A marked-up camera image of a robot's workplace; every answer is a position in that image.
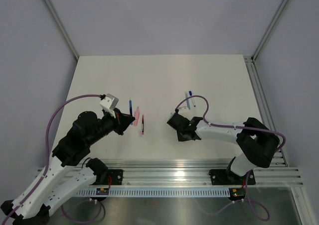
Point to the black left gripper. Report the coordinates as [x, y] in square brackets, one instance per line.
[122, 121]

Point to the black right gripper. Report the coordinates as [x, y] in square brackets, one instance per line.
[180, 137]

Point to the red gel pen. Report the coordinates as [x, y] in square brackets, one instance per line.
[143, 125]

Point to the light blue pen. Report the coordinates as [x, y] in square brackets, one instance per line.
[187, 100]

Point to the white marker pen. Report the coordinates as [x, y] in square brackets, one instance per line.
[192, 99]

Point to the dark blue gel pen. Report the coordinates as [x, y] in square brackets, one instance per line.
[130, 107]

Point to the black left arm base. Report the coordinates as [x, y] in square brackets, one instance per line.
[103, 174]

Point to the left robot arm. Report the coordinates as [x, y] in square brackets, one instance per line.
[43, 197]

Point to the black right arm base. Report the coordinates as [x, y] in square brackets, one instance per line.
[221, 177]

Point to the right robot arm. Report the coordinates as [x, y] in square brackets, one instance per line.
[257, 143]

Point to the pink highlighter pen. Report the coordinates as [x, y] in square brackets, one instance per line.
[136, 116]

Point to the left controller board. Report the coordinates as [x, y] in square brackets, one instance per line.
[102, 191]

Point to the controller board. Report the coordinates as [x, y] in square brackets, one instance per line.
[102, 191]
[237, 193]

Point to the right controller board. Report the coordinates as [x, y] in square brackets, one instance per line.
[237, 193]

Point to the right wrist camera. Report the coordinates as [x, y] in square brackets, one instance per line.
[182, 109]

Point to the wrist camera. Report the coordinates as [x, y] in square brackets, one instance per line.
[108, 104]
[182, 109]

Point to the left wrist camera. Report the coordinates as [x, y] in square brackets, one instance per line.
[108, 104]

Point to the white slotted cable duct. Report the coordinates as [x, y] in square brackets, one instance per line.
[158, 193]

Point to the right side aluminium rail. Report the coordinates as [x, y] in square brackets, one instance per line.
[259, 93]

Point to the left aluminium corner post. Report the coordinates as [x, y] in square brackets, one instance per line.
[60, 27]

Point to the aluminium corner post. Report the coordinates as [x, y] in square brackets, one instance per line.
[279, 12]
[60, 27]

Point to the right aluminium corner post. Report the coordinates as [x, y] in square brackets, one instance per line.
[279, 12]

